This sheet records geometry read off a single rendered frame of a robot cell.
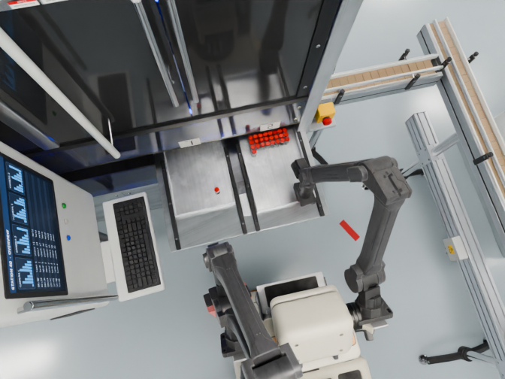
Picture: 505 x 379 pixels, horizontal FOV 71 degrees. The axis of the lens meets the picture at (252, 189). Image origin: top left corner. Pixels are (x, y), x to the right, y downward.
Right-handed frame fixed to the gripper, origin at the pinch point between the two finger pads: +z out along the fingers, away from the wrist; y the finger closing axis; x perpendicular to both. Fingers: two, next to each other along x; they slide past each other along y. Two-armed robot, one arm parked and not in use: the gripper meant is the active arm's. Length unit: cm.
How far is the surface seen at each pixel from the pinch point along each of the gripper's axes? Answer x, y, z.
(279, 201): 9.0, 3.2, 2.7
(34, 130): 84, 26, -50
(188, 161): 43, 31, -2
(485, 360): -83, -88, 75
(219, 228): 37.3, -1.3, 3.4
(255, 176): 16.5, 16.9, 0.3
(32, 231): 88, -4, -43
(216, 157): 31.2, 29.6, -2.0
